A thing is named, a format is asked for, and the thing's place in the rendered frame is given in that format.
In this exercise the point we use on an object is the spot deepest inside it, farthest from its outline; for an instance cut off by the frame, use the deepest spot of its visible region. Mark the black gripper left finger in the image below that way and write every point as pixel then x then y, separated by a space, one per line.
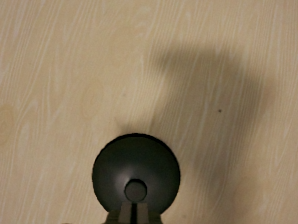
pixel 126 215

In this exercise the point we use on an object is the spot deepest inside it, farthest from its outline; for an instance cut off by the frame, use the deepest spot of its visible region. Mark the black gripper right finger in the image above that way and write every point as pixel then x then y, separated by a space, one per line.
pixel 143 216

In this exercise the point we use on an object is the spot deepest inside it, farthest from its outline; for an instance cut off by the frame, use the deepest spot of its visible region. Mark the black bell dome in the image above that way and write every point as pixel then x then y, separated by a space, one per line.
pixel 145 164

